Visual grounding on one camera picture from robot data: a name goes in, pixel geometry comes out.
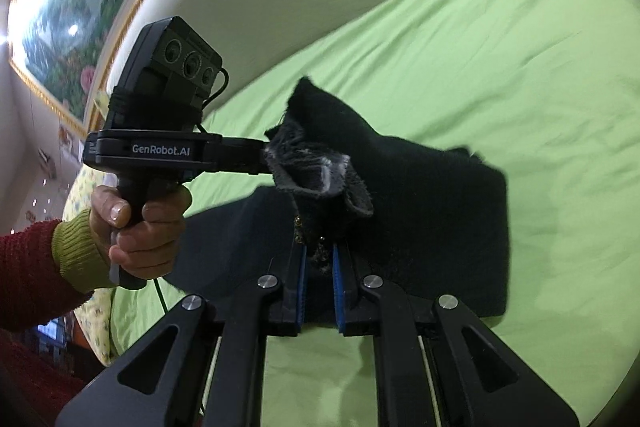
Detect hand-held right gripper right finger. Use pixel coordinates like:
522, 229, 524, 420
332, 243, 581, 427

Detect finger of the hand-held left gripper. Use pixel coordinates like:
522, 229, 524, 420
221, 136, 273, 176

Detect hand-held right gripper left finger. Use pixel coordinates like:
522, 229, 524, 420
55, 246, 307, 427

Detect black pants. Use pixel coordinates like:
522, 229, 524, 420
172, 77, 512, 325

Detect person's left forearm red sleeve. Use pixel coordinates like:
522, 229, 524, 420
0, 217, 110, 338

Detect person's left hand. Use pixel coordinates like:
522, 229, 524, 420
89, 184, 194, 280

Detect gold framed landscape painting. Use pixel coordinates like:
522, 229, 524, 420
7, 0, 236, 140

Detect yellow floral pillow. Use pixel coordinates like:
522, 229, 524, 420
62, 167, 119, 369

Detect green bed sheet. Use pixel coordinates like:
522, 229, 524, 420
107, 0, 640, 427

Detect thin black cable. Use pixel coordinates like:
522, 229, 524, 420
196, 66, 231, 136

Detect thin green cable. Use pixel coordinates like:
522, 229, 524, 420
153, 276, 172, 317

